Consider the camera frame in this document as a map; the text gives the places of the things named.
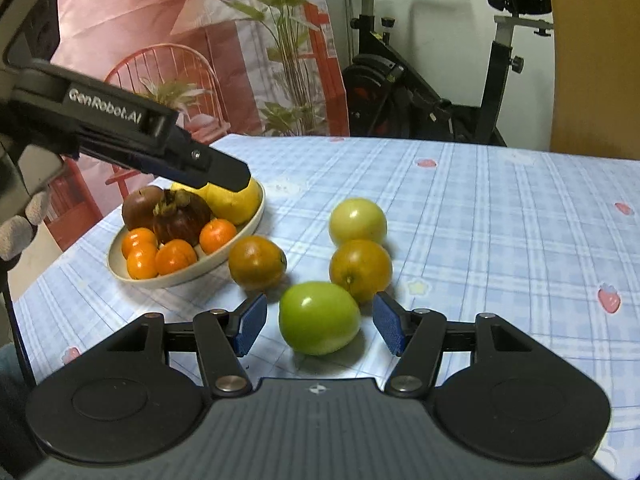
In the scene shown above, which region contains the yellow-green round fruit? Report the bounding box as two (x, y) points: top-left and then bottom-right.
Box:
(328, 198), (389, 247)

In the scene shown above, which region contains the dark purple mangosteen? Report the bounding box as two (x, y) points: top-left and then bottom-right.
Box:
(152, 188), (213, 247)

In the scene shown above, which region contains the red apple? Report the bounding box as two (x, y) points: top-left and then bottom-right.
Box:
(122, 185), (166, 232)

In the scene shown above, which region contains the wooden door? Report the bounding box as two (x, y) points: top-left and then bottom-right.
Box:
(544, 0), (640, 161)

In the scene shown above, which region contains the blue checkered tablecloth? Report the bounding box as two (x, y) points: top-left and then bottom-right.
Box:
(12, 134), (640, 476)

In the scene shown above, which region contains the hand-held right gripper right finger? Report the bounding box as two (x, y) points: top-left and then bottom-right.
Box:
(372, 290), (539, 399)

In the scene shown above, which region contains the printed pink backdrop cloth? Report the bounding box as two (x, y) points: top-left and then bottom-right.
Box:
(45, 0), (351, 256)

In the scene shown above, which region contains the person's left hand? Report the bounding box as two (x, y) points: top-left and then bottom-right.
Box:
(0, 190), (51, 261)

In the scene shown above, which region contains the green round fruit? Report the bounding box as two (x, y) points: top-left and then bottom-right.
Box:
(278, 281), (362, 356)

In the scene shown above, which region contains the large yellow lemon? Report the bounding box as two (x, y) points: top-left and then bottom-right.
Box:
(205, 178), (263, 226)

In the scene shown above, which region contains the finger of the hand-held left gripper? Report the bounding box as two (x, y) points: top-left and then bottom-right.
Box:
(130, 127), (252, 192)

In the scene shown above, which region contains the orange-brown round fruit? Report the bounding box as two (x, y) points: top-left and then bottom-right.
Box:
(228, 236), (288, 291)
(329, 239), (394, 297)

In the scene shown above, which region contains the cream round plate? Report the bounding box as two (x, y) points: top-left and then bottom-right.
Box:
(107, 177), (266, 290)

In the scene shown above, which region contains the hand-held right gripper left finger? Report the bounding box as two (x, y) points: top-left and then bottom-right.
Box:
(107, 293), (269, 397)

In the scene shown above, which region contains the small orange tangerine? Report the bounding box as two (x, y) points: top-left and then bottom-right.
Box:
(199, 218), (238, 255)
(155, 238), (198, 276)
(121, 227), (159, 259)
(126, 244), (160, 280)

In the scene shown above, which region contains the black exercise bike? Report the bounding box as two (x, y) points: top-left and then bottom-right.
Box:
(319, 0), (556, 147)

